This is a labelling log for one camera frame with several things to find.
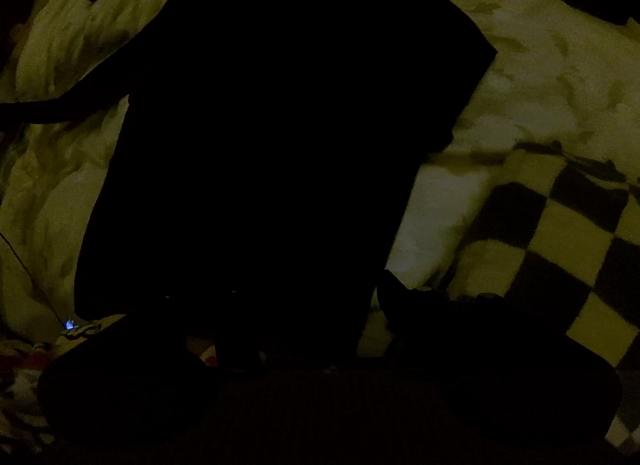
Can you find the black white checkered cloth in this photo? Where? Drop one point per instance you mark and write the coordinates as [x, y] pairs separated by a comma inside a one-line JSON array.
[[558, 236]]

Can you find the black t-shirt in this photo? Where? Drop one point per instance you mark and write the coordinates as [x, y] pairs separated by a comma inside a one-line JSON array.
[[268, 147]]

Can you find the floral light bed sheet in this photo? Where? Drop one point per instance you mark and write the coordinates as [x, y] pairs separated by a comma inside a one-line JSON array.
[[559, 74]]

